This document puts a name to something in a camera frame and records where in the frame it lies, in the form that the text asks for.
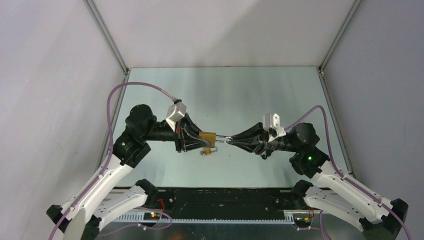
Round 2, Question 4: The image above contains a left aluminium frame post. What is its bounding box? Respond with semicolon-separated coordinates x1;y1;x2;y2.
83;0;129;75

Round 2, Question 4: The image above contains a small closed brass padlock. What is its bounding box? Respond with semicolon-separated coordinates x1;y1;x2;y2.
200;146;218;156

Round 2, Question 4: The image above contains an aluminium frame post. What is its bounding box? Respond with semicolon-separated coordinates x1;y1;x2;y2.
83;0;129;75
317;0;364;77

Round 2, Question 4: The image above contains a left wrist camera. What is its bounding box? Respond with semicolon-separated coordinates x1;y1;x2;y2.
165;101;187;132

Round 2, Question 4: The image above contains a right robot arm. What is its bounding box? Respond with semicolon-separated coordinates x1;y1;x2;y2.
229;123;409;240

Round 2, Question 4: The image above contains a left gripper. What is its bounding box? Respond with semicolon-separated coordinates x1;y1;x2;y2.
142;112;212;153

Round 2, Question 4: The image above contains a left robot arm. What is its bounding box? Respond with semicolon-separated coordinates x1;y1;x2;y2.
46;102;215;240

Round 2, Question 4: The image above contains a right aluminium frame post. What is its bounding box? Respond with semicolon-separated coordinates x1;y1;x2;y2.
317;0;364;77

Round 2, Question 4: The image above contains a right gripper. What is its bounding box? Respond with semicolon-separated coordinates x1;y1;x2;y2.
227;122;300;156

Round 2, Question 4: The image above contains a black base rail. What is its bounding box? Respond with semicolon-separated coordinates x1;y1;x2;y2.
144;187;311;221

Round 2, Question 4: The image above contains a large brass padlock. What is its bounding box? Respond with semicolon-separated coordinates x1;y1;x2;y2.
199;131;233;148

